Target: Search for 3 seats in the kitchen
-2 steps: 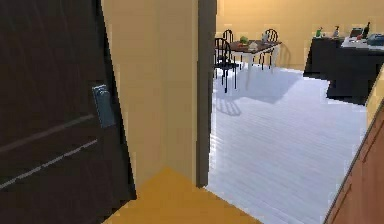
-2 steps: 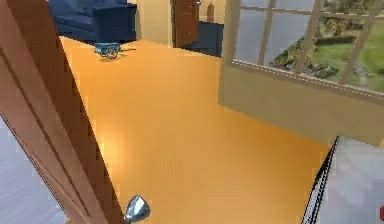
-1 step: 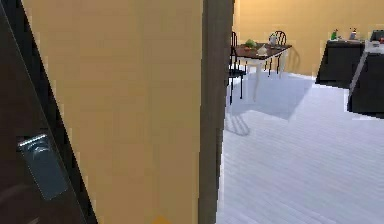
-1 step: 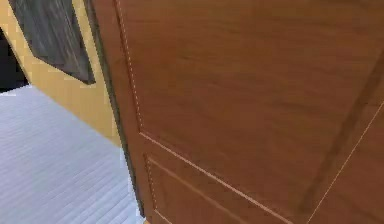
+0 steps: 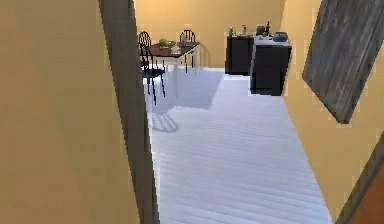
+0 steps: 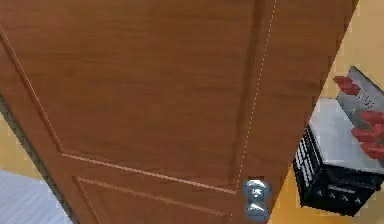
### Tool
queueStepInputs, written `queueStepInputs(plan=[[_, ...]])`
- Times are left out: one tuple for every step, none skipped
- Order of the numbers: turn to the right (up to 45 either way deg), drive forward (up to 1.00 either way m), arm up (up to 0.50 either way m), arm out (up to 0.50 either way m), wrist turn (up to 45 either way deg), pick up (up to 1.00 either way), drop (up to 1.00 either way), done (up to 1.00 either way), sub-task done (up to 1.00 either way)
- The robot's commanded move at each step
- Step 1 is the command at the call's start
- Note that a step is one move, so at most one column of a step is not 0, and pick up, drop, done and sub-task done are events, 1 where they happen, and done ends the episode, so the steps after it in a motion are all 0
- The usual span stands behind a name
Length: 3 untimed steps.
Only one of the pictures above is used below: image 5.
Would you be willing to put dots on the black kitchen cabinet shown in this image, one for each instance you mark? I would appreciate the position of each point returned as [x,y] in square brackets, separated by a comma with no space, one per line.
[269,68]
[238,55]

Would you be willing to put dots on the black metal chair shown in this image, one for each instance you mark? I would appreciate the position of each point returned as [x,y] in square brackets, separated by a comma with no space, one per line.
[188,35]
[149,68]

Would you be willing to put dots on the clear glass bottle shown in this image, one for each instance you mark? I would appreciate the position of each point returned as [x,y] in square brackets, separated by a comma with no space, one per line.
[175,48]

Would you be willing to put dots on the dark brown dining table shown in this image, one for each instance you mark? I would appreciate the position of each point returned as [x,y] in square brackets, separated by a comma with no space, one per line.
[166,50]

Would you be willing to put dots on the green lettuce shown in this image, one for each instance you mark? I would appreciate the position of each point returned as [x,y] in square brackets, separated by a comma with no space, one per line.
[163,42]

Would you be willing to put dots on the small pale bottle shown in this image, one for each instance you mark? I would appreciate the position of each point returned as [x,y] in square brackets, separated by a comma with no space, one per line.
[244,30]

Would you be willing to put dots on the dark toaster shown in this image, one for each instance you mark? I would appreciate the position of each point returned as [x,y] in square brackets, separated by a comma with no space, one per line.
[260,30]

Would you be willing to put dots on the dark green wine bottle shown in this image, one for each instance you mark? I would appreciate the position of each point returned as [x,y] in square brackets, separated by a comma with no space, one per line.
[267,27]

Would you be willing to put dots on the dark grey pot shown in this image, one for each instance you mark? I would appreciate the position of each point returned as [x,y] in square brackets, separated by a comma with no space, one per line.
[280,36]

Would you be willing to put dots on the grey wooden framed picture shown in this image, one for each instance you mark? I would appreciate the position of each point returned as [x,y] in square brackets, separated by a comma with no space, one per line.
[345,56]

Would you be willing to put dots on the brown room door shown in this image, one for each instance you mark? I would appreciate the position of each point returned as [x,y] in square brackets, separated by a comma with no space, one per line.
[366,190]

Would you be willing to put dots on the grey wooden door frame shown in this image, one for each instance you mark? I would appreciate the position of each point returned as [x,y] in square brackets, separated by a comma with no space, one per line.
[128,110]

